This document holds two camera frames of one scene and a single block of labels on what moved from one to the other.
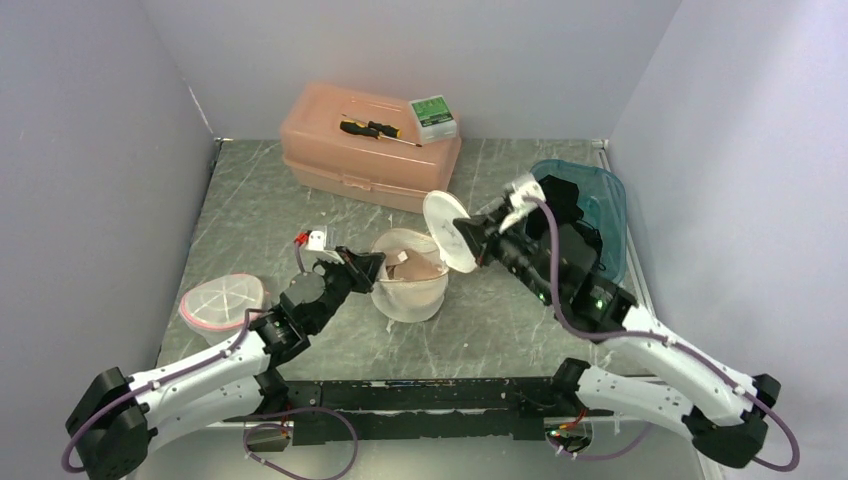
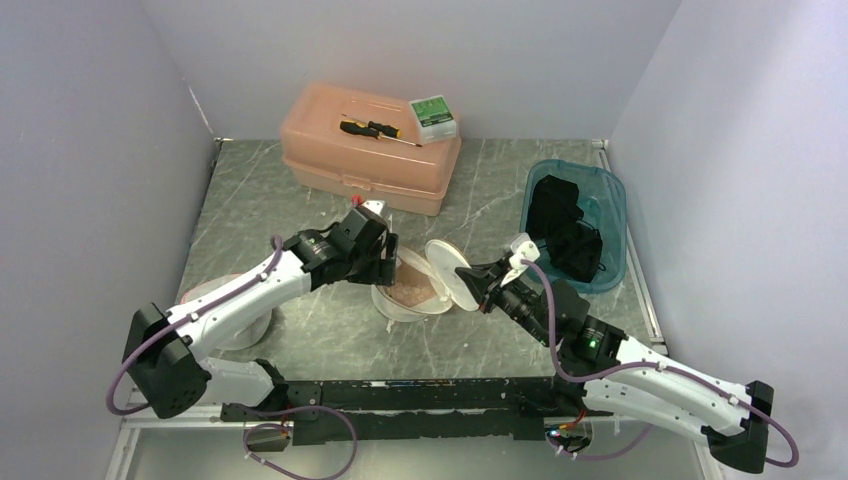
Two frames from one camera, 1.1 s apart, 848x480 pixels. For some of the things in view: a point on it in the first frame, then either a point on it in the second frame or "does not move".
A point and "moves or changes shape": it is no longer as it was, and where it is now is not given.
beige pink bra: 411,264 → 411,287
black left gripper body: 338,284 → 368,266
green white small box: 433,119 does not move
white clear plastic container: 422,300 moves or changes shape
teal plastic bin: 601,197 does not move
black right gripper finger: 475,232 → 479,279
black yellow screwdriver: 376,130 does not move
